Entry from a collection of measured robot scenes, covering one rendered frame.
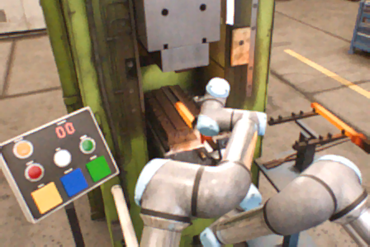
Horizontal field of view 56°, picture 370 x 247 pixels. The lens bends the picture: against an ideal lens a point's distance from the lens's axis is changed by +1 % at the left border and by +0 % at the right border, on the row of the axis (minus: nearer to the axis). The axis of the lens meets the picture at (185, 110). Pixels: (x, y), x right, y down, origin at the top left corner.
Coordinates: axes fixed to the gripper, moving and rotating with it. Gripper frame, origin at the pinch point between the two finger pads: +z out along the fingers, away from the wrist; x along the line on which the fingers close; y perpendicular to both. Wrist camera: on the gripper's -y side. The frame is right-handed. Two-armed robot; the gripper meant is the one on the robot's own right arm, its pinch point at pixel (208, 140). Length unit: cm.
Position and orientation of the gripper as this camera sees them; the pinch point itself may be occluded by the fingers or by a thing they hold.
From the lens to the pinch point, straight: 139.0
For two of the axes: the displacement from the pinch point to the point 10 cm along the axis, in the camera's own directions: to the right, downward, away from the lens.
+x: 9.4, -2.1, 2.8
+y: 0.5, 8.7, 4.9
